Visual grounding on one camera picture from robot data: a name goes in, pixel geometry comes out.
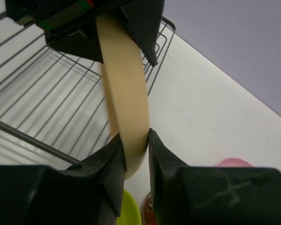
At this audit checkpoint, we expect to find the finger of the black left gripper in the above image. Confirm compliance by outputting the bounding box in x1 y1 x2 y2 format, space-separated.
121 0 164 66
45 22 103 63

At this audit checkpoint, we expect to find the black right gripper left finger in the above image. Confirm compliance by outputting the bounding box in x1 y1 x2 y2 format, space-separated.
0 135 126 225

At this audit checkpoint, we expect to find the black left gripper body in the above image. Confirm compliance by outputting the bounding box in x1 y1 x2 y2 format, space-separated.
5 0 126 32

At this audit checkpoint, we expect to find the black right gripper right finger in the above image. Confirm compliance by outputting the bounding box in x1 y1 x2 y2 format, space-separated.
148 130 281 225

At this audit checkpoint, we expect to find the orange mug dark inside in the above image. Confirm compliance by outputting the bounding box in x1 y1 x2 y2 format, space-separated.
140 192 157 225

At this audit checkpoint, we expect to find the yellow plastic plate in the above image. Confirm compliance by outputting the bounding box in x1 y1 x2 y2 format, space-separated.
96 13 150 179

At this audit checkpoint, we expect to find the pink plastic plate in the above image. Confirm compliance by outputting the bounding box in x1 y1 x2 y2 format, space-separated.
217 157 253 167

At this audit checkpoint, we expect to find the lime green bowl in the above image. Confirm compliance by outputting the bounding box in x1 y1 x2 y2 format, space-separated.
116 189 142 225

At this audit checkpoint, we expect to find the black wire dish rack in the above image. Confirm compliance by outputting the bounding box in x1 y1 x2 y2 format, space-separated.
0 11 176 165

